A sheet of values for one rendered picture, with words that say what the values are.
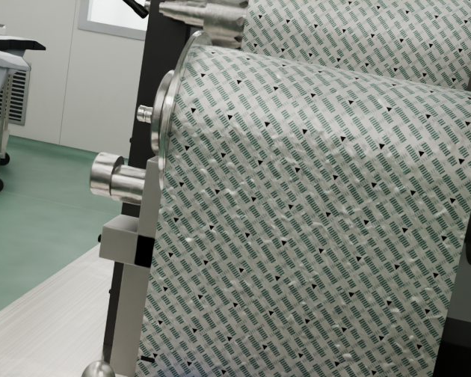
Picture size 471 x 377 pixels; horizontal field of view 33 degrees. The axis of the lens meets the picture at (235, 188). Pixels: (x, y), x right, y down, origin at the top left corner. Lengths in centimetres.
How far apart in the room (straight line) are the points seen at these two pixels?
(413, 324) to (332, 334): 6
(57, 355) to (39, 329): 8
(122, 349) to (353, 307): 25
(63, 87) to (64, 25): 50
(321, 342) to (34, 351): 48
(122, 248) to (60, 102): 601
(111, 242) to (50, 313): 42
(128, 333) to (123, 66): 580
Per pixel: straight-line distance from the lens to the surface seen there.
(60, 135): 677
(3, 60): 119
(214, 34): 91
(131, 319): 77
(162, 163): 63
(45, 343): 106
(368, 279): 63
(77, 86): 667
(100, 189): 75
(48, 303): 119
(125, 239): 74
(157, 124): 66
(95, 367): 62
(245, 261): 64
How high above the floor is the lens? 134
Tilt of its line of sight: 12 degrees down
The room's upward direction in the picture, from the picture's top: 10 degrees clockwise
